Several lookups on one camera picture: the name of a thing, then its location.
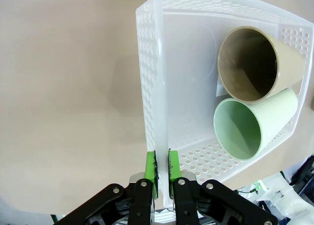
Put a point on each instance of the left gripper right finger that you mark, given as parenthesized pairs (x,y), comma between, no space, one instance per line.
(186,200)

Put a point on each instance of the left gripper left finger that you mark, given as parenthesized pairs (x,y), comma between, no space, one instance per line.
(141,200)

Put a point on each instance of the white perforated plastic basket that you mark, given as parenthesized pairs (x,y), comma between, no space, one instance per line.
(186,87)

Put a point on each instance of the pale green plastic cup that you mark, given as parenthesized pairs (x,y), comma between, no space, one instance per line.
(277,117)

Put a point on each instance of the beige plastic cup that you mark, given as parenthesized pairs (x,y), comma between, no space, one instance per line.
(289,63)

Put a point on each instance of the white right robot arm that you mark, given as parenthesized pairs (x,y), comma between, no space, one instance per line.
(289,200)

